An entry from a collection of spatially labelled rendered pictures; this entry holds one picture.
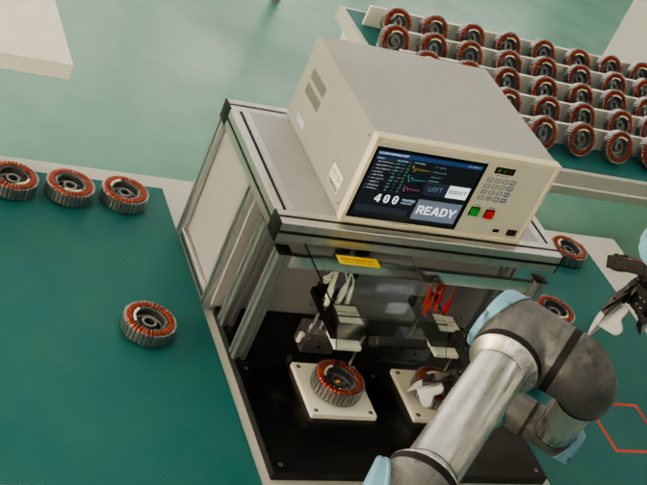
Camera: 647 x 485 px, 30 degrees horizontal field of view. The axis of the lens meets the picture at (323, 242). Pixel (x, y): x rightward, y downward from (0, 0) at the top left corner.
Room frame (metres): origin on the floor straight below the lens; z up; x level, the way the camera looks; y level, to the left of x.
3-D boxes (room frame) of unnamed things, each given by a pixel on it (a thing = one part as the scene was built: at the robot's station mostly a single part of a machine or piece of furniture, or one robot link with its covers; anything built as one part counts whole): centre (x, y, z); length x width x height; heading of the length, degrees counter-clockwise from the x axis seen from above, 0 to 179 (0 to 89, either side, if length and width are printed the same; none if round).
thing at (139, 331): (1.95, 0.25, 0.77); 0.11 x 0.11 x 0.04
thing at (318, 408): (1.99, -0.15, 0.78); 0.15 x 0.15 x 0.01; 32
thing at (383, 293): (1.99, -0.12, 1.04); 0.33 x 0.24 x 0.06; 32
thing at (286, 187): (2.33, -0.08, 1.09); 0.68 x 0.44 x 0.05; 122
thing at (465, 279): (2.14, -0.20, 1.03); 0.62 x 0.01 x 0.03; 122
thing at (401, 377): (2.12, -0.35, 0.78); 0.15 x 0.15 x 0.01; 32
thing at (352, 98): (2.34, -0.09, 1.22); 0.44 x 0.39 x 0.20; 122
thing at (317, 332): (2.12, -0.07, 0.80); 0.08 x 0.05 x 0.06; 122
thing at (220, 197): (2.23, 0.24, 0.91); 0.28 x 0.03 x 0.32; 32
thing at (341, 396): (1.99, -0.15, 0.80); 0.11 x 0.11 x 0.04
